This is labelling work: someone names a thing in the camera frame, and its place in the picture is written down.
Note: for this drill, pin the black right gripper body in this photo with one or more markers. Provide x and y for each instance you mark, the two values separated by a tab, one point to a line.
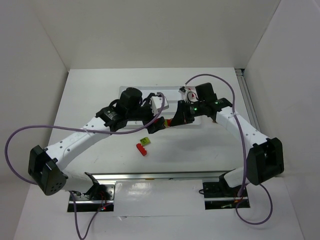
181	113

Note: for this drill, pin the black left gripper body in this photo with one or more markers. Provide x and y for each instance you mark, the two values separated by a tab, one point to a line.
150	120

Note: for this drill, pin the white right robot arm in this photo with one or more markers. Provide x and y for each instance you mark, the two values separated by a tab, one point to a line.
263	156

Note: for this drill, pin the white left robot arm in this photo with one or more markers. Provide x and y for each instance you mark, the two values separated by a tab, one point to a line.
46	165

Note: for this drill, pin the green lego brick on table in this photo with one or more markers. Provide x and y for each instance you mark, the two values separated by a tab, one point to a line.
145	141

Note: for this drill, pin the white compartment tray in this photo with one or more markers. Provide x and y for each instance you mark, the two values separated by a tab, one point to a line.
172	95

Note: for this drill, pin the red lego brick on table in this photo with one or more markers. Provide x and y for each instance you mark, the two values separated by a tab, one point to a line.
141	149

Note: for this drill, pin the aluminium rail right side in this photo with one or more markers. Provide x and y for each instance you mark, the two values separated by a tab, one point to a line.
252	100

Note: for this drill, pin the aluminium rail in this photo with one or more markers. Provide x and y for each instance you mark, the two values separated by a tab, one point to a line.
252	100
104	178

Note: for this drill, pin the aluminium rail front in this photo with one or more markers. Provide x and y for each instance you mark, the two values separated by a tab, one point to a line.
104	178

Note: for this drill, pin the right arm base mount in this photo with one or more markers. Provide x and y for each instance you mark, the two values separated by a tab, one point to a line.
218	198

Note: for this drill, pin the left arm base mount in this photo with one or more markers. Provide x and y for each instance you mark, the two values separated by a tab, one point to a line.
99	196

